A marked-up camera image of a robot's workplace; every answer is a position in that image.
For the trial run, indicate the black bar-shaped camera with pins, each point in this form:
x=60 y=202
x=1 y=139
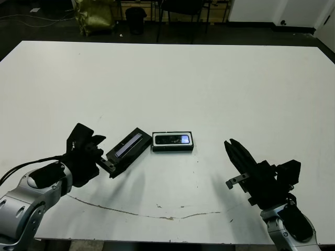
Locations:
x=167 y=139

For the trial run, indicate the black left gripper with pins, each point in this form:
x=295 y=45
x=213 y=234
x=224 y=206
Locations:
x=83 y=170

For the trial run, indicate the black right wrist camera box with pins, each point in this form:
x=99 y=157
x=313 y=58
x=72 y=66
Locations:
x=289 y=171

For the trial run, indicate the black box base white tray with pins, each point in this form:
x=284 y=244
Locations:
x=162 y=149

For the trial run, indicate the black trash bin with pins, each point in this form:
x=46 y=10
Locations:
x=136 y=21

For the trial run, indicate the white door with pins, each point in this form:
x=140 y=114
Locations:
x=327 y=13

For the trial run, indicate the black box lid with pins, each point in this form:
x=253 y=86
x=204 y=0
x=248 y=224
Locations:
x=136 y=151

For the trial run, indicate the white paper sheet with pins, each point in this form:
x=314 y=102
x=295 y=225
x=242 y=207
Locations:
x=35 y=10

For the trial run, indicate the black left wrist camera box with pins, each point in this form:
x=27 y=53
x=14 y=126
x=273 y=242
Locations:
x=79 y=138

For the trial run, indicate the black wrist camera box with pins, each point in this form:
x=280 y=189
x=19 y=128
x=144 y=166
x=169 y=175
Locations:
x=289 y=171
x=79 y=138

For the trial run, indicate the yellow-green plastic bag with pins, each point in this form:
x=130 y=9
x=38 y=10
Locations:
x=95 y=18

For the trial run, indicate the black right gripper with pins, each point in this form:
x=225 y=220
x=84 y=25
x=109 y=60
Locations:
x=264 y=185

